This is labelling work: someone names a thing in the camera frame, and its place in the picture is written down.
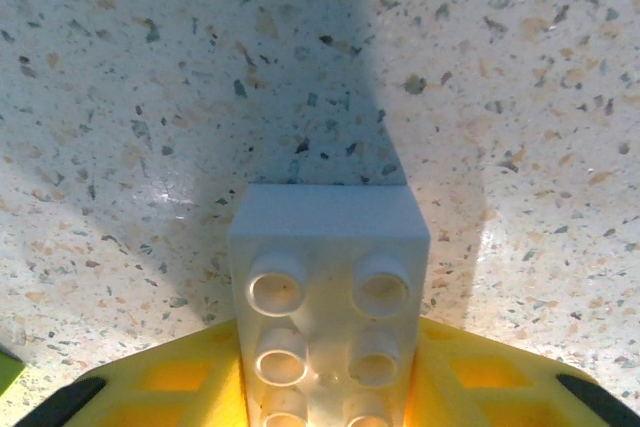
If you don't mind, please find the white lego brick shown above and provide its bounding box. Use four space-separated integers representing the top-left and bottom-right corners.
227 183 433 427

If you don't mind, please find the green lego brick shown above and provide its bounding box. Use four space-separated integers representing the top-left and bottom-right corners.
0 349 25 396

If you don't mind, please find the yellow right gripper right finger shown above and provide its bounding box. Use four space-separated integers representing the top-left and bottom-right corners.
403 315 640 427

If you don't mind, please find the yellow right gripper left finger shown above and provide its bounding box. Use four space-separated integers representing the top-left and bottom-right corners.
12 317 254 427

